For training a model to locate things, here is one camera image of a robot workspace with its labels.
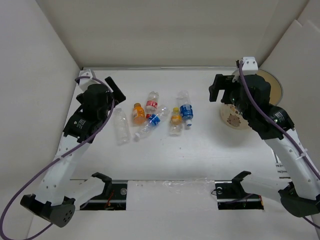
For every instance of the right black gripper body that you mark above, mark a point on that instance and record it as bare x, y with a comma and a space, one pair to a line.
235, 94

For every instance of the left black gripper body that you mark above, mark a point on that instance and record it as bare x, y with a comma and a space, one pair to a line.
109, 107

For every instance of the orange juice bottle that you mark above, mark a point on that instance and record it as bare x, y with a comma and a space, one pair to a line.
138, 114

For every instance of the clear unlabelled plastic bottle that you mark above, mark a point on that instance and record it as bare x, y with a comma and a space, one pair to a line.
121, 125

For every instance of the red label plastic bottle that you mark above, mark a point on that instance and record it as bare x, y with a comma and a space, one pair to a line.
151, 103

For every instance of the crushed blue label bottle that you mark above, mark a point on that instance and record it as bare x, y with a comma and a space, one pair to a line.
152, 123

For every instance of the blue label white cap bottle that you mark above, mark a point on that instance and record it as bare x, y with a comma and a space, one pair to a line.
185, 107

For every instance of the yellow cap orange label bottle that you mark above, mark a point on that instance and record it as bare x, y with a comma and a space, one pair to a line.
176, 123

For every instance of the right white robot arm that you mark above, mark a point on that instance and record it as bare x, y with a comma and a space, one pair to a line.
299, 195

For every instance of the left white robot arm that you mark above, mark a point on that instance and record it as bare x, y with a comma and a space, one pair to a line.
51, 202

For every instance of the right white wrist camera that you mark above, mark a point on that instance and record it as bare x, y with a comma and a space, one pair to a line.
249, 67

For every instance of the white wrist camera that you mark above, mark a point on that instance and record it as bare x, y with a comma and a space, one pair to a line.
86, 79
249, 67

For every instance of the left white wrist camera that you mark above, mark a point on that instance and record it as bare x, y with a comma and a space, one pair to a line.
86, 79

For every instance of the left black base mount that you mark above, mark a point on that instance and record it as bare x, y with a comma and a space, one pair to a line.
112, 199

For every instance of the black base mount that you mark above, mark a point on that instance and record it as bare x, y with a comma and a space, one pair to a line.
229, 196
112, 199

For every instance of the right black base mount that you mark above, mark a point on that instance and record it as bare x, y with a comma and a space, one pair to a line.
229, 196

